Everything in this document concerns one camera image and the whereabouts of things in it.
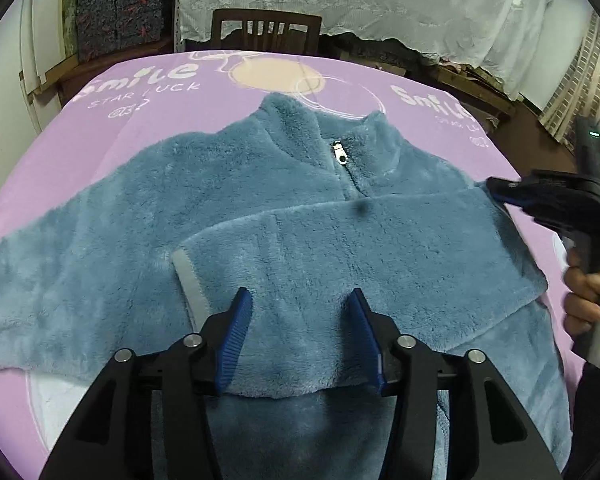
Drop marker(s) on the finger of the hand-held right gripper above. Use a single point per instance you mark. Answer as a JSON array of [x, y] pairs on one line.
[[550, 220], [510, 190]]

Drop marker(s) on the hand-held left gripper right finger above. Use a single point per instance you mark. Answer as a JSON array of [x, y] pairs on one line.
[[362, 320]]

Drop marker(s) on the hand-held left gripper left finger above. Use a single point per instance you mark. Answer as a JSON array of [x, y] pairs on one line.
[[238, 330]]

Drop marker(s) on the blue fleece jacket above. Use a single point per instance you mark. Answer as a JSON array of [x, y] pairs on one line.
[[330, 230]]

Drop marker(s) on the person's right hand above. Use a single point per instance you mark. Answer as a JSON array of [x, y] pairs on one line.
[[587, 292]]

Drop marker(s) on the wooden crate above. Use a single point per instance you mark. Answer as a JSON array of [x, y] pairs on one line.
[[480, 91]]

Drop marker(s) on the checked curtain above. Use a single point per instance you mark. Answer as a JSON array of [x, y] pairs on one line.
[[590, 75]]

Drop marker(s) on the purple printed blanket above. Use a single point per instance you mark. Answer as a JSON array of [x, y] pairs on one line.
[[145, 110]]

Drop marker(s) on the dark wooden chair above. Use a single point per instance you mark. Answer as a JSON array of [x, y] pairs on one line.
[[230, 22]]

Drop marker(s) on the stack of patterned boxes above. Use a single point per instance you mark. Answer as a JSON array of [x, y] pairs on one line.
[[120, 5]]

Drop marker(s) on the white board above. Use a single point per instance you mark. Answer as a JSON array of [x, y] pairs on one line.
[[42, 40]]

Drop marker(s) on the green patterned panel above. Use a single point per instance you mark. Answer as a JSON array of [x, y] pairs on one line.
[[71, 5]]

